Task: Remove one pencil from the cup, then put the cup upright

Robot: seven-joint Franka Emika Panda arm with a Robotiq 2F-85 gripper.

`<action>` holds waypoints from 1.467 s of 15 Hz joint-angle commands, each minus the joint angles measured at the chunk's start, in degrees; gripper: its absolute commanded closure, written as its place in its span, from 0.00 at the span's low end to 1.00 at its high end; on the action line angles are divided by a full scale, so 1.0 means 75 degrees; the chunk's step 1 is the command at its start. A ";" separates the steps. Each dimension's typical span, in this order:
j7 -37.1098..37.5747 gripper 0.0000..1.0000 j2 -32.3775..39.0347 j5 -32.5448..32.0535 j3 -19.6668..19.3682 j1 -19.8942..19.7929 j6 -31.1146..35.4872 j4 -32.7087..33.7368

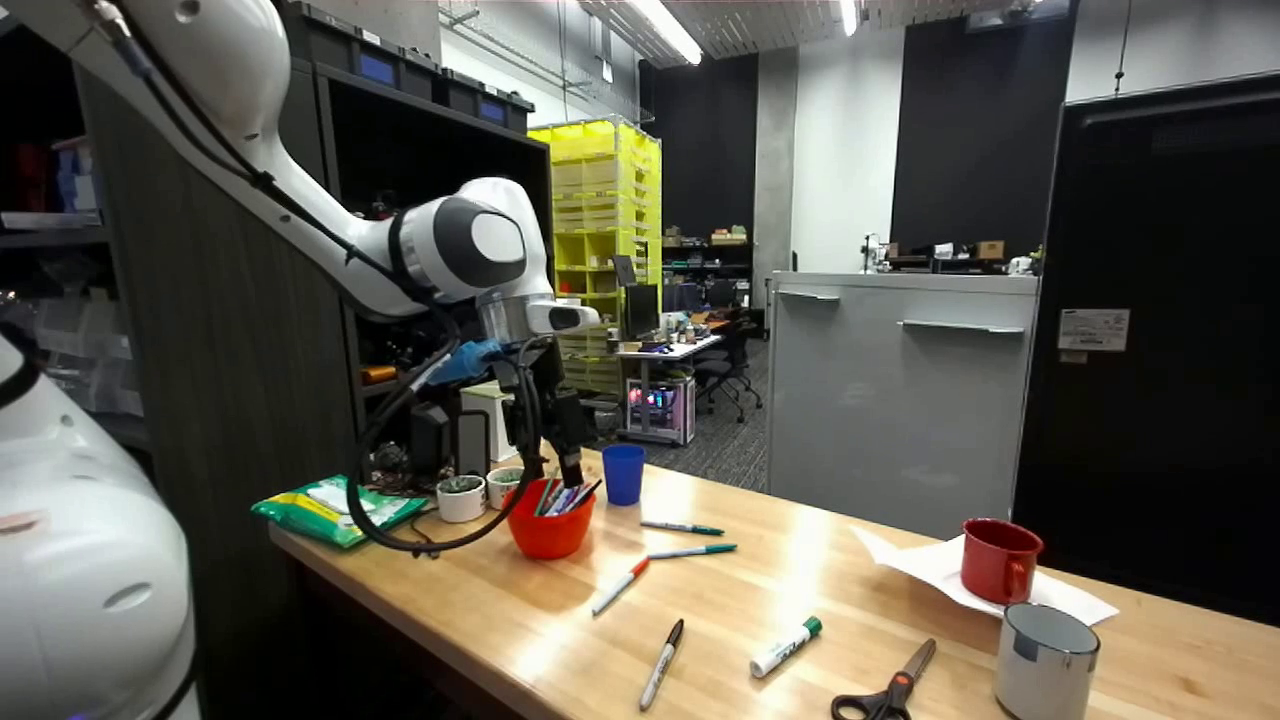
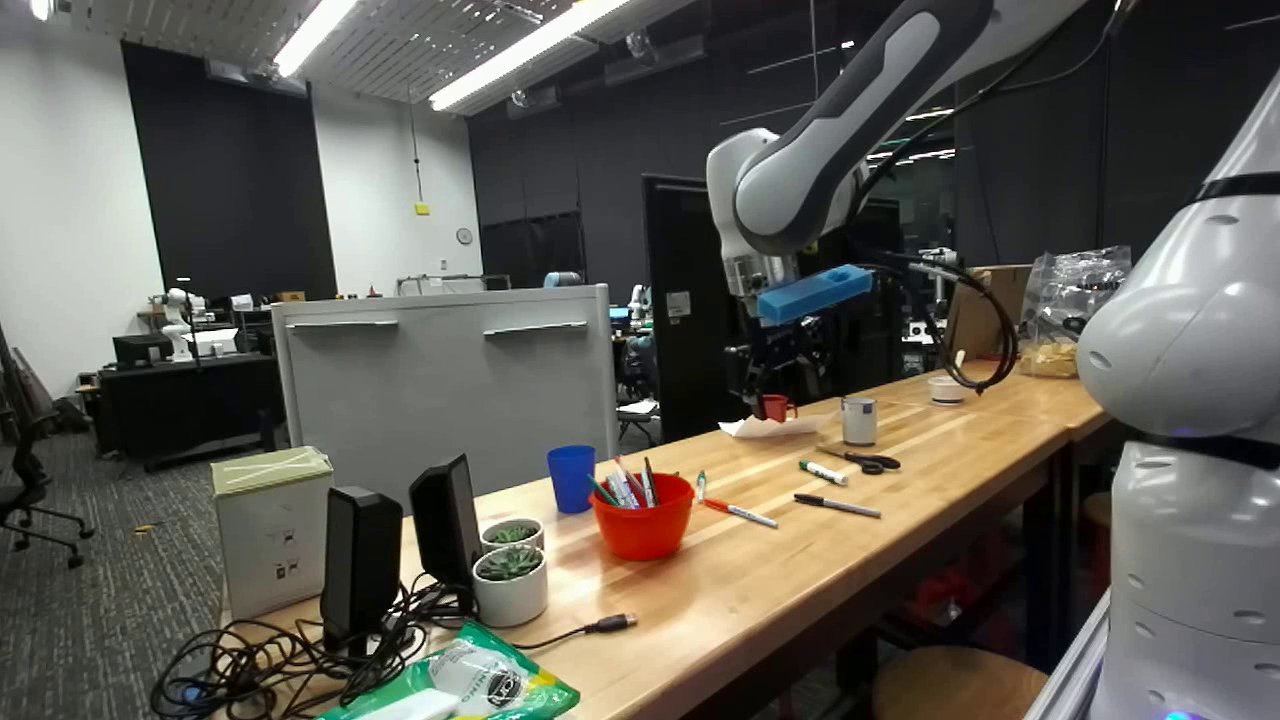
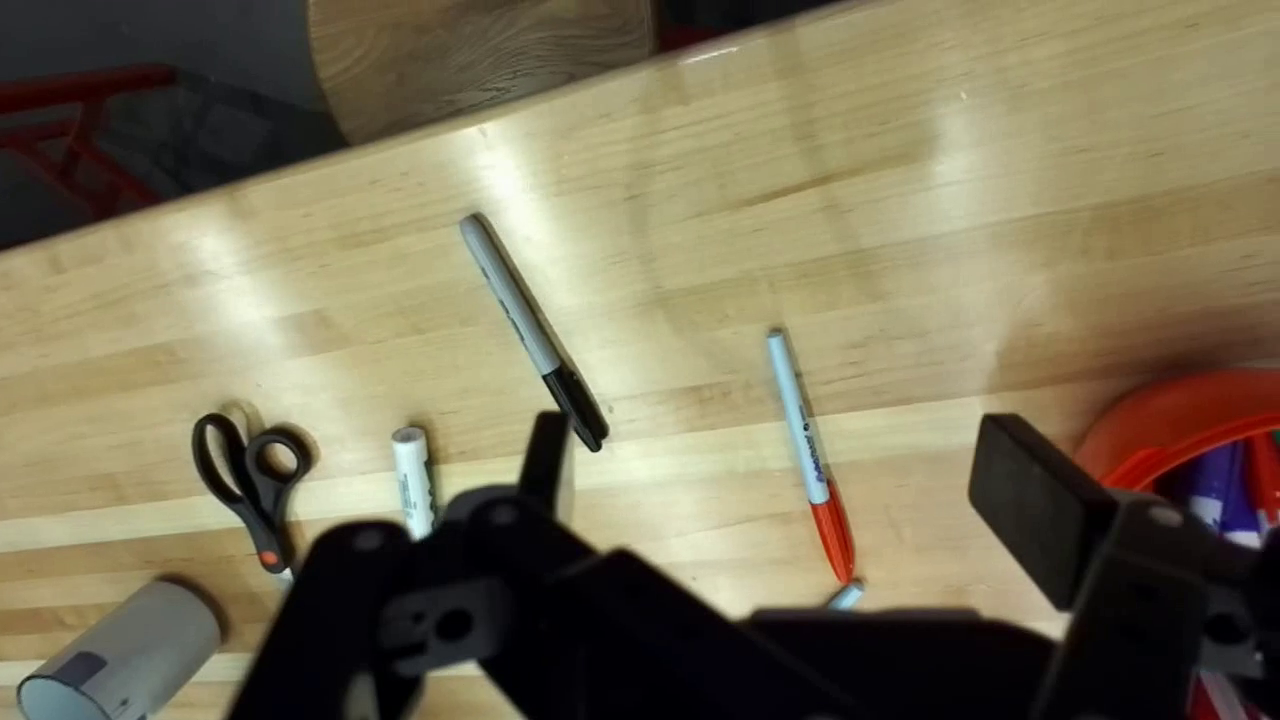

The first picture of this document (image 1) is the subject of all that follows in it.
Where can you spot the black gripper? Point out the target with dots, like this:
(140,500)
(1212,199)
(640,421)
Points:
(563,386)

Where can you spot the red plastic bowl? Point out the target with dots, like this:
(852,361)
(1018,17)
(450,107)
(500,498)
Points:
(545,532)

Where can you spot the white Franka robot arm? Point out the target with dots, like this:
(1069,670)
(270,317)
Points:
(466,245)

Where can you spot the blue plastic cup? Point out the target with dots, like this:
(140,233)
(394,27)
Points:
(620,476)

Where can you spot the printed white succulent pot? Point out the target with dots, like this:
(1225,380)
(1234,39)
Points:
(500,487)

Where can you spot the white box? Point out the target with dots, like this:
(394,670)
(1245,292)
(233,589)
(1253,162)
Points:
(486,421)

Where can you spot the glowing computer case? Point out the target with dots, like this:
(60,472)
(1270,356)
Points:
(657,409)

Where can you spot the white plant pot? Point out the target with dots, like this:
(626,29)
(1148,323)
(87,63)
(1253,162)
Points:
(461,500)

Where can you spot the green-capped thin white marker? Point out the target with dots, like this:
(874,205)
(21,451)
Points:
(680,528)
(693,551)

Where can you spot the red-capped white marker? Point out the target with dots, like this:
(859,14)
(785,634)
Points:
(620,586)

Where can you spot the black speaker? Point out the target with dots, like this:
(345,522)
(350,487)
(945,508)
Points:
(430,443)

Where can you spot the white office desk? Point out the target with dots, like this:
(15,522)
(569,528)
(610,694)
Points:
(666,351)

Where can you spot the black computer monitor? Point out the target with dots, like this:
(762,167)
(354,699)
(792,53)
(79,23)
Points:
(640,310)

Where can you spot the black office chair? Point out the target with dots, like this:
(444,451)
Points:
(735,361)

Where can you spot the black marker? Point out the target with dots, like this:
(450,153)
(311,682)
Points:
(661,662)

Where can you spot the yellow storage rack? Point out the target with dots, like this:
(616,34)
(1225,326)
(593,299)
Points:
(607,202)

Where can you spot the thick green-capped white marker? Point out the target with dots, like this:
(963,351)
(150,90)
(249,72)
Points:
(785,650)

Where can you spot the black shelving unit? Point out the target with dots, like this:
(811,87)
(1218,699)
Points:
(400,146)

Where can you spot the white paper sheet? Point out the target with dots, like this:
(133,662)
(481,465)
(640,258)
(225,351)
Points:
(927,562)

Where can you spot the red mug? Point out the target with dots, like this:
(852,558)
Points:
(997,562)

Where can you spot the long ceiling light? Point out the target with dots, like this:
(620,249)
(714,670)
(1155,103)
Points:
(849,17)
(666,29)

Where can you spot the grey tin can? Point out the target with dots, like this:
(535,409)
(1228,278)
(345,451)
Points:
(1040,664)

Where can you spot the white paper label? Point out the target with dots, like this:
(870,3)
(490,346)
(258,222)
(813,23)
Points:
(1092,328)

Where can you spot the large black cabinet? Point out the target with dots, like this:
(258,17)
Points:
(1174,465)

